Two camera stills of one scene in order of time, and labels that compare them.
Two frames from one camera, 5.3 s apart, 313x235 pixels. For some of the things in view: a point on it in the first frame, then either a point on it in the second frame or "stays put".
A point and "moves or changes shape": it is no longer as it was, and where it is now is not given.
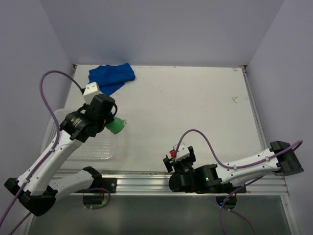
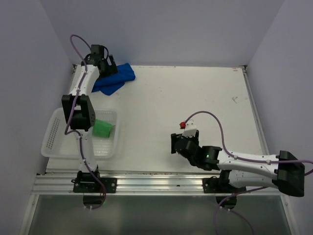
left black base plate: [110, 184] stays put
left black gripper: [110, 118] → [111, 69]
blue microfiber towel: [110, 78] stays put
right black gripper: [191, 159] → [174, 137]
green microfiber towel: [116, 126] moves or changes shape
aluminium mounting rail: [159, 183] stays put
